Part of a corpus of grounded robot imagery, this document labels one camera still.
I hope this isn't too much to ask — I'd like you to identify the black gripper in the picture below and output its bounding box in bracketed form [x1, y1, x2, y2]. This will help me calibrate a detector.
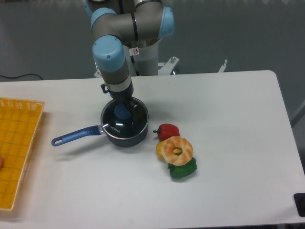
[101, 83, 143, 123]

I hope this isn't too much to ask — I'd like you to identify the glass lid blue knob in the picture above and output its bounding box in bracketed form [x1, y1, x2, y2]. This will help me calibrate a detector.
[101, 100, 149, 139]

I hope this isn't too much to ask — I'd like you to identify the dark blue saucepan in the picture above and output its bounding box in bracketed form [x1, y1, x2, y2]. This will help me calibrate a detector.
[51, 124, 148, 147]

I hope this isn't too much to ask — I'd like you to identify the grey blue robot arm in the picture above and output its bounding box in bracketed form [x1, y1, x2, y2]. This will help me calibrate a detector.
[83, 0, 175, 108]

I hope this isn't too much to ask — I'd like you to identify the red toy bell pepper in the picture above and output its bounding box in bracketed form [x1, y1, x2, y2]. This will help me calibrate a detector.
[153, 124, 180, 141]

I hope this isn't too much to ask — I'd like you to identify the yellow toy bell pepper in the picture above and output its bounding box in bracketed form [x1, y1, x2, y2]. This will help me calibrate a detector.
[156, 141, 164, 160]

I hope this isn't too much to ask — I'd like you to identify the green toy bell pepper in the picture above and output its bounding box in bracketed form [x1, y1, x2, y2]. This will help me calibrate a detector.
[167, 157, 197, 179]

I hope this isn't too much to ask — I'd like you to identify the orange plastic basket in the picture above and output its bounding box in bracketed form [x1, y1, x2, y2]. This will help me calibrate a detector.
[0, 97, 45, 211]

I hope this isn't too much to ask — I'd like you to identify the black table corner fixture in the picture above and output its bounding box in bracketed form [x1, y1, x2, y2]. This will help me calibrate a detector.
[294, 193, 305, 217]

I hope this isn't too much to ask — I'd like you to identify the toy glazed bagel ring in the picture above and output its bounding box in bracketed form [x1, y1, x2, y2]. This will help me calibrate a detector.
[161, 136, 194, 167]

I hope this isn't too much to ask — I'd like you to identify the white metal base frame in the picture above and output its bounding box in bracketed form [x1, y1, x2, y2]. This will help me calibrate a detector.
[93, 56, 228, 79]

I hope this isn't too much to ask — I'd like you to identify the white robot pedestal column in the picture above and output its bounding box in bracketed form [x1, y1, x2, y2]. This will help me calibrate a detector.
[123, 39, 161, 76]

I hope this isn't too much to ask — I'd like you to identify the black cable on floor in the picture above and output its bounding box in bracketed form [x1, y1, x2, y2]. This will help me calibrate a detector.
[0, 73, 44, 80]

